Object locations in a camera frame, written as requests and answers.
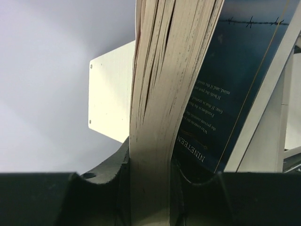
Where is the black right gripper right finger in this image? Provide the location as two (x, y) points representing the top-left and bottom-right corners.
(169, 157), (234, 226)

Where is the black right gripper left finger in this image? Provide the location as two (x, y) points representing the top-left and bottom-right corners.
(61, 138), (131, 226)

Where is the purple paperback book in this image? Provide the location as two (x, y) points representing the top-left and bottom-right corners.
(129, 0), (224, 226)

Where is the dark blue book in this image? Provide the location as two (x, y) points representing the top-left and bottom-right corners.
(173, 0), (301, 174)

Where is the white two-tier shelf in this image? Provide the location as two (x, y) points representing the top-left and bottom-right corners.
(88, 41), (135, 143)

